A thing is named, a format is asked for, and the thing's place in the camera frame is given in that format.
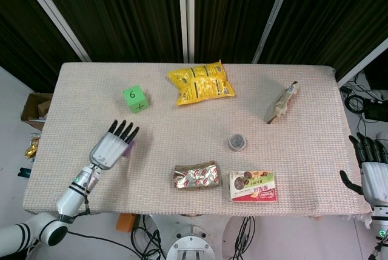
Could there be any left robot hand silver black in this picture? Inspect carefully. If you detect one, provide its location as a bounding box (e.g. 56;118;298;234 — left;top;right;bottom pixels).
89;119;140;171

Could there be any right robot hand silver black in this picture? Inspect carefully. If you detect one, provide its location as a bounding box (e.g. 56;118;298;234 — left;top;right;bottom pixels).
339;132;388;208

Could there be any purple object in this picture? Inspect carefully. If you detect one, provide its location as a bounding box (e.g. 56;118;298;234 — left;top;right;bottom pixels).
122;141;135;158

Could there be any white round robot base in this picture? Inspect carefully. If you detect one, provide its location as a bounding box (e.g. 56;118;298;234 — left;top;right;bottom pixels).
148;213;234;260

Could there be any green foam number cube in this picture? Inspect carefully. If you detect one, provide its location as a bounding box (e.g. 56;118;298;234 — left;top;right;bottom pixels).
122;85;150;113

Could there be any black electronic box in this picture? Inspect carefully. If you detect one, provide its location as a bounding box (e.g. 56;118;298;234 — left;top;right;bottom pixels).
363;96;388;122

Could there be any orange box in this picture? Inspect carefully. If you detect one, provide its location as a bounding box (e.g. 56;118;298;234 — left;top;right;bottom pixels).
116;213;136;233

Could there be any gold foil wrapper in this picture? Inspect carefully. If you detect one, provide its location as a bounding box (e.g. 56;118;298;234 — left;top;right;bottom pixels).
24;136;42;160

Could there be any pink white woven tablecloth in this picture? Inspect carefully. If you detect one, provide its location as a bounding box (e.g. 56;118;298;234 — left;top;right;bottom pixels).
22;61;374;230

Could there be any brown cardboard box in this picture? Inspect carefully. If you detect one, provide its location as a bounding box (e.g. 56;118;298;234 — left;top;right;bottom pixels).
20;92;53;131

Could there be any gold foil red-logo package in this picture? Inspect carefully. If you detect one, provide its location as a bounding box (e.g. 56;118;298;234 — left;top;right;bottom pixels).
173;160;221;191

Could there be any yellow snack bag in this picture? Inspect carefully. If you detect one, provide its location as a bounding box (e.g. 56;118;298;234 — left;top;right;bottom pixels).
167;59;236;107

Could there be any brown beige snack pouch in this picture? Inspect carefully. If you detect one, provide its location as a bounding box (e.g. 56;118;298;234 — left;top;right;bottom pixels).
266;80;299;125

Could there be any red green wafer box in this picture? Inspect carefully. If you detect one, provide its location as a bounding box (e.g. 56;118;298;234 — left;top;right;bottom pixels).
229;170;278;202

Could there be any black coiled cable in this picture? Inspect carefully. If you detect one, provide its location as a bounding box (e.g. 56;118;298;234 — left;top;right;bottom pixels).
344;92;365;115

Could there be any black floor cable bundle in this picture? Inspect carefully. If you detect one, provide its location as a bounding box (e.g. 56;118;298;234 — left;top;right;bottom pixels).
232;216;259;260
130;214;168;260

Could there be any white partition frame post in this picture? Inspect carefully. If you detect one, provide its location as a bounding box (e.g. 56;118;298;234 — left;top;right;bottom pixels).
13;0;92;62
252;0;300;64
177;0;196;63
335;37;388;88

